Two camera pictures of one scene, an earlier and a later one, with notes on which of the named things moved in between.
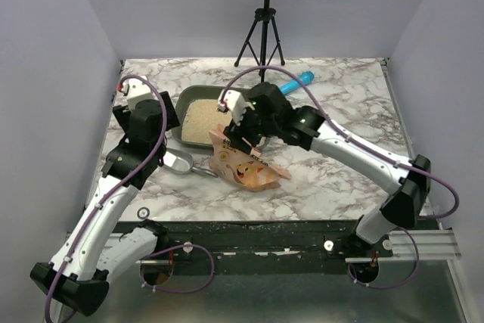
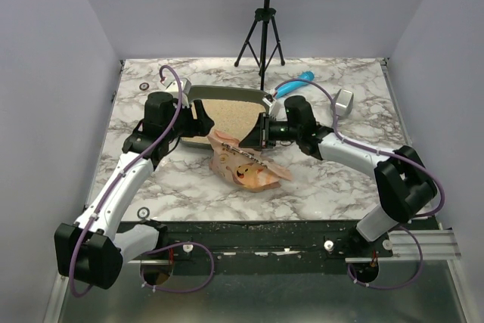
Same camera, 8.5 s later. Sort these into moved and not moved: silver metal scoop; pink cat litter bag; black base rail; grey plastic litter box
Moved: silver metal scoop
Not moved: grey plastic litter box; black base rail; pink cat litter bag
